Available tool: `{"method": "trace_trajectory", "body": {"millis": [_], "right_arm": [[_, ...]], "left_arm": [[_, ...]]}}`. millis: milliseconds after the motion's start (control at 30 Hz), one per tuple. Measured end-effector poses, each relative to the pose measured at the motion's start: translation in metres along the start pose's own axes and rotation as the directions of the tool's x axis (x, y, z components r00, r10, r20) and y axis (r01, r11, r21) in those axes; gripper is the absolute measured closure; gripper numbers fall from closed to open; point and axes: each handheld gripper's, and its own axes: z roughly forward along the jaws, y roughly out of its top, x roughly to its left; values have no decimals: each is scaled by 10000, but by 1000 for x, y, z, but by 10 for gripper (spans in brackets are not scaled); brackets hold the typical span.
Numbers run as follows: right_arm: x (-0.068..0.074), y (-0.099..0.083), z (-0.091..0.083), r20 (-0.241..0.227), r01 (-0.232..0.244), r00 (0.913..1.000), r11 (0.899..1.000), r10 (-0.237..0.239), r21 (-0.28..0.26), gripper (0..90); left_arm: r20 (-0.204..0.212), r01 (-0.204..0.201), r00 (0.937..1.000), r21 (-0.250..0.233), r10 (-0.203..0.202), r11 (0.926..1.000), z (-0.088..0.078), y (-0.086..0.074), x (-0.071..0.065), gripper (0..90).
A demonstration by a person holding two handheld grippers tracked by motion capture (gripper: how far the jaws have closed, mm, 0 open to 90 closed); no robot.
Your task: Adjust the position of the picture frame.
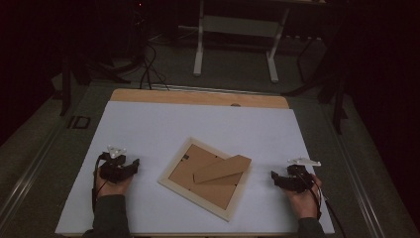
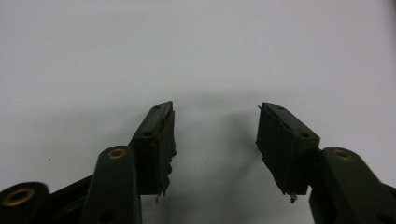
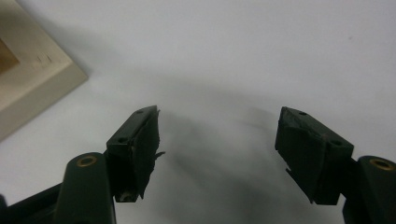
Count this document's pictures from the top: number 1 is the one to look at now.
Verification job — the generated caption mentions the person's right hand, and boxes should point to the person's right hand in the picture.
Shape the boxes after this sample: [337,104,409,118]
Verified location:
[285,174,323,220]

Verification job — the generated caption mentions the black floor bracket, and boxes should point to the black floor bracket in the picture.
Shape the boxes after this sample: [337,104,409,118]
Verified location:
[66,115,91,130]

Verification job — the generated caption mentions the person's left hand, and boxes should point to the person's left hand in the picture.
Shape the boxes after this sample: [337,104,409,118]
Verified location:
[94,172,135,199]

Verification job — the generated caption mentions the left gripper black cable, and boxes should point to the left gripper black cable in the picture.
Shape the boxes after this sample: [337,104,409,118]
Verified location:
[91,154,110,212]

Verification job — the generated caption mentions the black metal stand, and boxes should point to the black metal stand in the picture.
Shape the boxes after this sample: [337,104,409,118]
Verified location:
[58,49,133,117]
[282,6,351,136]

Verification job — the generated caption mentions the white table mat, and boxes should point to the white table mat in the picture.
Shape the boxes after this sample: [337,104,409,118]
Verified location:
[54,100,335,235]

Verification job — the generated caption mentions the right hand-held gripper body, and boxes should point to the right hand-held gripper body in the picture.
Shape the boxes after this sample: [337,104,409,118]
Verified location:
[286,157,322,193]

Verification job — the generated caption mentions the wooden picture frame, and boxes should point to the wooden picture frame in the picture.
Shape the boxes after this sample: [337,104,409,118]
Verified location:
[157,137,253,222]

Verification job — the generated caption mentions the white metal table frame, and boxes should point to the white metal table frame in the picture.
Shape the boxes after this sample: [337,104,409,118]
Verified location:
[192,0,328,83]

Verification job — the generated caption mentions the metal floor rail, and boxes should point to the metal floor rail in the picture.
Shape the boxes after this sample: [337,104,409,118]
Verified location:
[330,132,389,238]
[0,128,67,229]

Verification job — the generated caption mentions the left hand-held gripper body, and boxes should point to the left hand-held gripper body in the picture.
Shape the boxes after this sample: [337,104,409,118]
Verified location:
[98,145,132,184]

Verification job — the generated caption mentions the black floor cables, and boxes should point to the black floor cables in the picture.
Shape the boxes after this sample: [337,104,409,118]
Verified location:
[132,6,171,91]

